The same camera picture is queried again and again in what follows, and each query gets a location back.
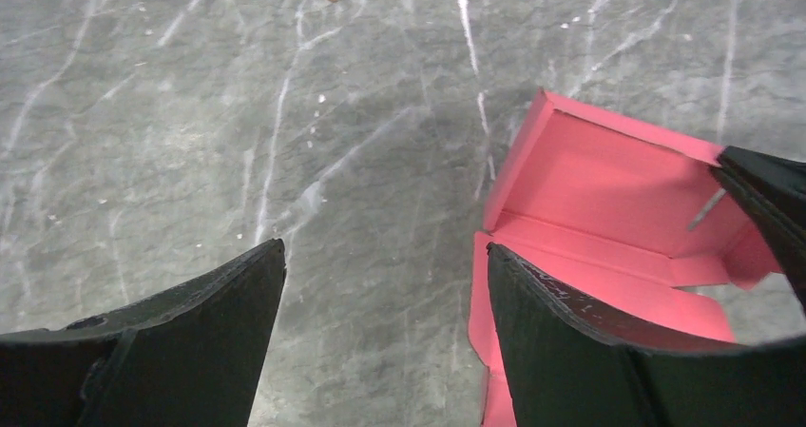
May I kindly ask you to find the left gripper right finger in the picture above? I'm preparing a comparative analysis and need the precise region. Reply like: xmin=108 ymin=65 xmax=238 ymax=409
xmin=487 ymin=243 xmax=805 ymax=426

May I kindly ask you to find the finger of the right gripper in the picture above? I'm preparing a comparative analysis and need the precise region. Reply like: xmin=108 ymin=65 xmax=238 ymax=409
xmin=711 ymin=146 xmax=805 ymax=305

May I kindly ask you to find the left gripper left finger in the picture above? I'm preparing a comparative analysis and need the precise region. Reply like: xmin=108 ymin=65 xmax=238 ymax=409
xmin=1 ymin=240 xmax=287 ymax=426

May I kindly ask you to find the red paper box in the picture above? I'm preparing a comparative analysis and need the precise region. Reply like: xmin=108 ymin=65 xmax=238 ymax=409
xmin=469 ymin=90 xmax=779 ymax=426

